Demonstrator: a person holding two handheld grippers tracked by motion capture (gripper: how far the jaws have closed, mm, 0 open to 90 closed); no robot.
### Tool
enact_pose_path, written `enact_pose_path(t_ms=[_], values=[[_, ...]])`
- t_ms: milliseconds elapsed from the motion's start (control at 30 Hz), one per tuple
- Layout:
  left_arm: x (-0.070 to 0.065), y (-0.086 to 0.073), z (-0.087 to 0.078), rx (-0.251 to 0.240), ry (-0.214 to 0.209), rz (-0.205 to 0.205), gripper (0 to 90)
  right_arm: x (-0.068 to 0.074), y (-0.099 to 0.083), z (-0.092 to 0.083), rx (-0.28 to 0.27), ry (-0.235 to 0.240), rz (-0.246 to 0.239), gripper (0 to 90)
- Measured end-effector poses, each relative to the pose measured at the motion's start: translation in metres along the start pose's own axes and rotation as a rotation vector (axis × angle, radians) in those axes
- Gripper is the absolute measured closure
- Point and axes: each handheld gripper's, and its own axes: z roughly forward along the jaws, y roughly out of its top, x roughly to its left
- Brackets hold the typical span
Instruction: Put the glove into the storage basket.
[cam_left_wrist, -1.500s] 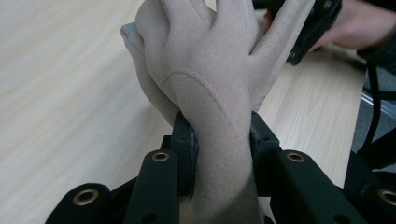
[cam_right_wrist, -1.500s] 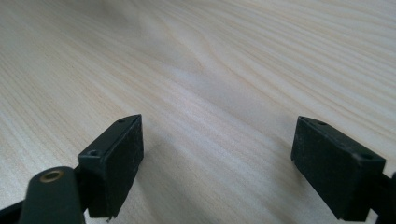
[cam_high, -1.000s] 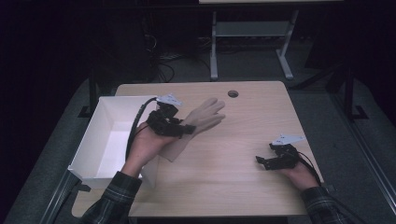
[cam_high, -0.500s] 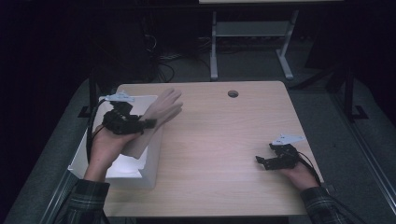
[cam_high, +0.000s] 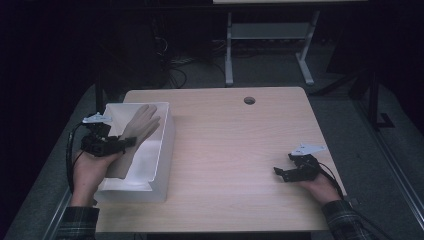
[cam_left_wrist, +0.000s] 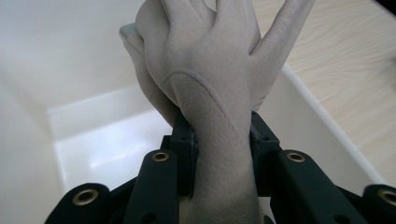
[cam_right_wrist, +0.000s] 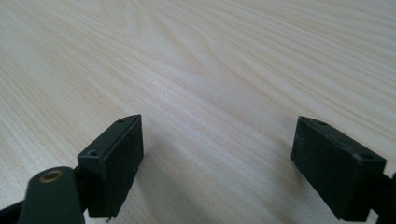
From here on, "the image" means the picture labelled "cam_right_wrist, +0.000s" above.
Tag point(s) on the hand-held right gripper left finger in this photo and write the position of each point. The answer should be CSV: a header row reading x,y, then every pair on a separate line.
x,y
113,171

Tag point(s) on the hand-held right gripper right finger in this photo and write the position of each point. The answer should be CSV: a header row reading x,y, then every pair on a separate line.
x,y
339,174

